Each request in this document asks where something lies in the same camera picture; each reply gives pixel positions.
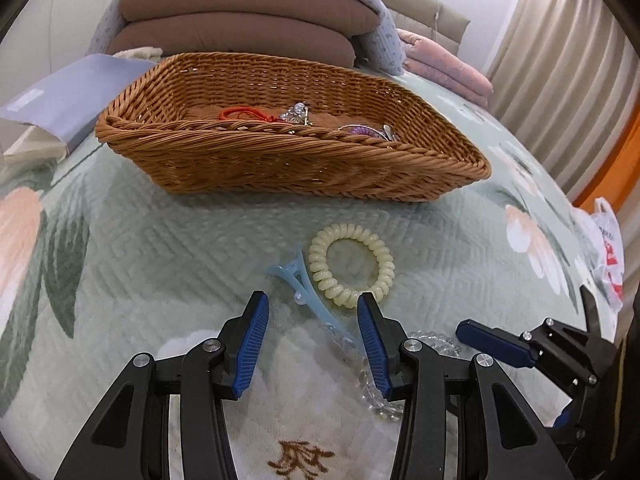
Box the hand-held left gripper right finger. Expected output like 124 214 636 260
357 292 576 480

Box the brown wicker basket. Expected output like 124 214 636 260
95 51 492 203

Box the beige padded headboard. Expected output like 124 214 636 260
390 0 472 56

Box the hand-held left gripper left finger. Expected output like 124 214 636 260
52 291 270 480

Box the blue-grey dotted quilt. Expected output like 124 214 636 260
87 0 405 76

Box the blue-grey book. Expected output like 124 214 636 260
0 54 161 161

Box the orange panel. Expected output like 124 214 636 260
572 110 640 221

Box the white plastic bag red print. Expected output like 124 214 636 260
575 197 626 311

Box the red cord bracelet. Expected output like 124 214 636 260
218 106 281 123

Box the beige curtain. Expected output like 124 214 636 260
487 0 640 201

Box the silver crystal ornament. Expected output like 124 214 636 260
280 102 313 126

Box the clear bead bracelet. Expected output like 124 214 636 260
350 330 458 416

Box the light blue hair clip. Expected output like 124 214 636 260
266 246 361 356

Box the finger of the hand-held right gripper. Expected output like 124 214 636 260
550 395 593 456
456 317 617 402

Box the brown pillow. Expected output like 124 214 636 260
119 0 383 36
107 12 357 66

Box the cream spiral hair tie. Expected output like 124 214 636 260
308 223 395 309

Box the white wardrobe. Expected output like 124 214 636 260
10 0 136 101

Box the folded pink blanket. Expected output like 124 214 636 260
395 28 495 108

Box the white fluffy cloth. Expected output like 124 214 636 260
111 46 165 61

